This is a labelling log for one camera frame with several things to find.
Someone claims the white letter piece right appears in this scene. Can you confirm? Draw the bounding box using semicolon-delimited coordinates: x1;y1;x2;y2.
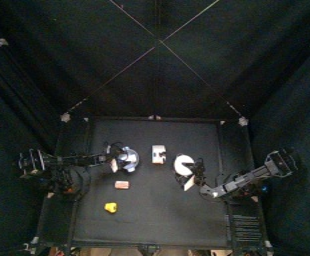
173;154;197;178

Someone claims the thin diagonal string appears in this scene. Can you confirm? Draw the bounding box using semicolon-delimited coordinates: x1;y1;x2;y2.
66;0;222;114
108;0;245;118

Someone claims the white letter piece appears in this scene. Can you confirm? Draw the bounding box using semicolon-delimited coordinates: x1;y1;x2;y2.
151;144;169;165
173;154;197;178

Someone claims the white letter piece left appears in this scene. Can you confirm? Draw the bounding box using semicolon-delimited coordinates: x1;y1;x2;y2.
151;144;169;165

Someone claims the yellow toy food piece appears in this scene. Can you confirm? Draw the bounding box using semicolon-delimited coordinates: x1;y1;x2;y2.
103;202;119;214

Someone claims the white printed label sticker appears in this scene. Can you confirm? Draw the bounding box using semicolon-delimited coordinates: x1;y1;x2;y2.
231;213;262;248

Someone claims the pink toy food block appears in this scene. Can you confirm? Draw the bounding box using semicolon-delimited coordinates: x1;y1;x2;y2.
114;180;131;190

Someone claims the shiny silver bowl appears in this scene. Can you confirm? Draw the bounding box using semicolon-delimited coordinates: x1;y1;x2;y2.
118;146;142;174

